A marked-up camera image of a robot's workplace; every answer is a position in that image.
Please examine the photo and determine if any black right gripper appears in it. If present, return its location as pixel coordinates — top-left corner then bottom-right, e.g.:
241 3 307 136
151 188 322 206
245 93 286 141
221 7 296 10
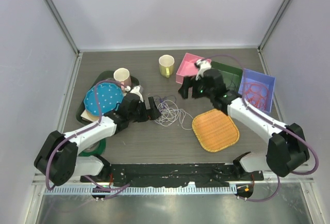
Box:
180 74 215 99

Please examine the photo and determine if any white cable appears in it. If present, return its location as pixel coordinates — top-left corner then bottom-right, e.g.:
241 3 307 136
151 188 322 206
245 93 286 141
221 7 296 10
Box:
154 100 194 131

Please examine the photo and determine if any orange cable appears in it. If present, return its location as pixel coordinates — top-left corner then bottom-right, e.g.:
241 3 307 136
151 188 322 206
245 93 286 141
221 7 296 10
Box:
243 81 270 110

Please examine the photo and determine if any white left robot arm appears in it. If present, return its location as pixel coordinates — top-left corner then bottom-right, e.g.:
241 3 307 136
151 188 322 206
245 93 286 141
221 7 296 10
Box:
34 93 161 186

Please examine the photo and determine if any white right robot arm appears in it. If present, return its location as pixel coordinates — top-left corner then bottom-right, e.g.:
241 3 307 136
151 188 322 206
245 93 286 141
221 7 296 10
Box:
178 69 310 180

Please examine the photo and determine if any pink drawer box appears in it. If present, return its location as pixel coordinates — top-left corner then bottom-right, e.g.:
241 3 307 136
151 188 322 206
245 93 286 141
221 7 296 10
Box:
175 53 203 84

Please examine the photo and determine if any yellow mug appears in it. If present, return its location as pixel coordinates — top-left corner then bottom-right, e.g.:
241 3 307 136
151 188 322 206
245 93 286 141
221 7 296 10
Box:
158 55 175 78

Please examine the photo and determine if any blue polka dot plate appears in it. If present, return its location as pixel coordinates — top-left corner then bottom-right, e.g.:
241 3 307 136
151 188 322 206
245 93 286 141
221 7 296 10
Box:
83 83 124 116

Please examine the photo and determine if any green drawer box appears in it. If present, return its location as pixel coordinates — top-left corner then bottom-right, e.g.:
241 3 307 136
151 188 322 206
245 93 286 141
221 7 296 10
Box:
211 61 243 92

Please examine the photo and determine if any pink mug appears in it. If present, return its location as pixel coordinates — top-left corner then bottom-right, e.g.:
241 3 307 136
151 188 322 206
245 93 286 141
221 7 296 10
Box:
113 68 131 92

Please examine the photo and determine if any orange woven basket tray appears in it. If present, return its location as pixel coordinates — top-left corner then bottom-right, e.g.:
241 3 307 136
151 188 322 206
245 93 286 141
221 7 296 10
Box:
192 109 240 153

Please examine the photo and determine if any green tape roll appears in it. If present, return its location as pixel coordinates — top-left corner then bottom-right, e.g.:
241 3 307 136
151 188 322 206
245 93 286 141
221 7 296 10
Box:
78 138 106 157

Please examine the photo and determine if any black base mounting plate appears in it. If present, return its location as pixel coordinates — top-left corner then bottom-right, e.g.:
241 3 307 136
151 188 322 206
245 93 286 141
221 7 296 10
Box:
73 163 264 188

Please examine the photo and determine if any cream wooden board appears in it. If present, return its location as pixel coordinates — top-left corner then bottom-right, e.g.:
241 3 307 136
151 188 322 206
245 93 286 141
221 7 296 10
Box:
80 110 99 122

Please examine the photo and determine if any blue drawer box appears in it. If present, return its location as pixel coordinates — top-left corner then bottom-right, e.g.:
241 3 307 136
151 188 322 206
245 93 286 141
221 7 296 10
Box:
239 69 276 115

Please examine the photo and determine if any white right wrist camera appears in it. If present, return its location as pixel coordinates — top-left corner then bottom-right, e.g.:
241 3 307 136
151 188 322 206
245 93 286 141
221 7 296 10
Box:
194 58 211 81

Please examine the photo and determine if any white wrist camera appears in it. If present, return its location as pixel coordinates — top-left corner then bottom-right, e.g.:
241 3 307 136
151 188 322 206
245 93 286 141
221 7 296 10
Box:
124 85 144 102
194 58 211 81

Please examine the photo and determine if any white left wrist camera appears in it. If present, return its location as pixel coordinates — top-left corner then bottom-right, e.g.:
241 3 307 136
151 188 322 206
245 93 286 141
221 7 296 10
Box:
124 85 144 102

